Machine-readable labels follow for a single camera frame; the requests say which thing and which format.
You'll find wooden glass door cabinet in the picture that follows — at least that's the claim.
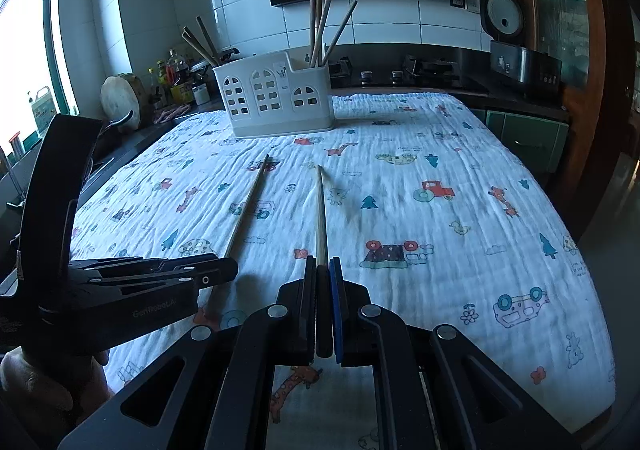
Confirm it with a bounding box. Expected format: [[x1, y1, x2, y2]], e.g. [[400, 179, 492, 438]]
[[497, 0, 640, 172]]

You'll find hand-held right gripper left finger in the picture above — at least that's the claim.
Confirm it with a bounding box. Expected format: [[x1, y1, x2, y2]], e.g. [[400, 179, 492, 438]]
[[57, 256, 319, 450]]

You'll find steel pot with lid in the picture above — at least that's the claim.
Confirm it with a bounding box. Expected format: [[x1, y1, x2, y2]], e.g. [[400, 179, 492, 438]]
[[191, 48, 241, 82]]

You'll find green cabinet door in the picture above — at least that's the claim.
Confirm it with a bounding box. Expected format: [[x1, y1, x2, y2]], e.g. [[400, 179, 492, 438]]
[[485, 108, 571, 174]]

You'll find person's left hand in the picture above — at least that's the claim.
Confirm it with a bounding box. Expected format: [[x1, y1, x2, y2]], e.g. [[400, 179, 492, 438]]
[[0, 348, 114, 412]]

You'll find window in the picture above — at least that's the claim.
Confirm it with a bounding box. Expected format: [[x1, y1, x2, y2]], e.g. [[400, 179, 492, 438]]
[[0, 0, 81, 157]]

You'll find round wooden cutting board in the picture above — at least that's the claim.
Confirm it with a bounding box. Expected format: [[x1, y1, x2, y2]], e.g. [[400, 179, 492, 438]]
[[100, 73, 146, 131]]

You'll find large cooking oil bottle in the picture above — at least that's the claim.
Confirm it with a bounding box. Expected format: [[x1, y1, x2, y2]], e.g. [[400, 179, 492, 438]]
[[167, 49, 196, 104]]

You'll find black gas stove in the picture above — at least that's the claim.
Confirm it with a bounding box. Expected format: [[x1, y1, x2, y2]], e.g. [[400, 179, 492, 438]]
[[330, 54, 489, 94]]

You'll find black rice cooker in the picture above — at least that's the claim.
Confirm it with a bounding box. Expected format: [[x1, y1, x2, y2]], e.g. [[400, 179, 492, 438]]
[[478, 0, 564, 99]]

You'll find white cartoon printed cloth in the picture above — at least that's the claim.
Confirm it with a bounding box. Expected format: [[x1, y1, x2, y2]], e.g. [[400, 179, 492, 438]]
[[70, 93, 618, 450]]

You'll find white plastic utensil holder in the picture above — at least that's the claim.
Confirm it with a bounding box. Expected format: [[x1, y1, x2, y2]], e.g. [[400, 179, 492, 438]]
[[213, 49, 336, 138]]

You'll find pink rag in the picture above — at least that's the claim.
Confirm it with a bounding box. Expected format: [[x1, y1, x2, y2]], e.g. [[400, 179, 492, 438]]
[[152, 104, 194, 125]]

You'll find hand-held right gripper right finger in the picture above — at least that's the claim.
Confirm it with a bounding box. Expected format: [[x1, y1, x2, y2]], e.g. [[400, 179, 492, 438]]
[[329, 256, 583, 450]]

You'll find white detergent jug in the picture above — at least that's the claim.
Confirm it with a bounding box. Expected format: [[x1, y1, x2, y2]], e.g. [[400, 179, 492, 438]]
[[30, 85, 57, 132]]

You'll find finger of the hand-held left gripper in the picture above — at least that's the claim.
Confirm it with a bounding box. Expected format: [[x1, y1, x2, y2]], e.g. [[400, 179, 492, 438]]
[[89, 258, 240, 289], [69, 253, 222, 277]]

